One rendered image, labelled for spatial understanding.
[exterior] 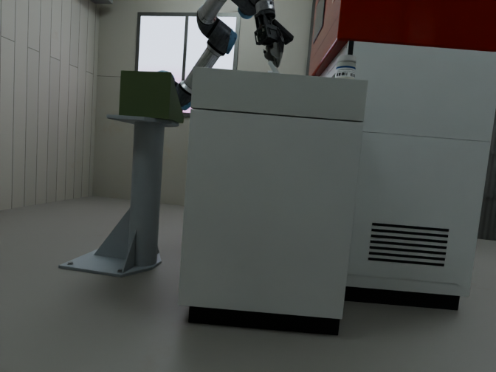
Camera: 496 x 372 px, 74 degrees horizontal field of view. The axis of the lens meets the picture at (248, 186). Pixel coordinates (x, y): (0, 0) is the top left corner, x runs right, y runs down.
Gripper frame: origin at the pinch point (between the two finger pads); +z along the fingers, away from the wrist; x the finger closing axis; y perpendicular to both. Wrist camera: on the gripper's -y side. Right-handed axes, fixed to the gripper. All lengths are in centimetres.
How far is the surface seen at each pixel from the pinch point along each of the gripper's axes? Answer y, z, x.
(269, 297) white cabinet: 21, 89, -5
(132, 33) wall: -70, -162, -289
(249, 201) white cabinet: 24, 52, -4
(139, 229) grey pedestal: 35, 59, -88
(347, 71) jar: -8.9, 11.7, 24.2
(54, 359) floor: 89, 89, -30
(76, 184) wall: 8, 9, -344
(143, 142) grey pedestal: 29, 14, -77
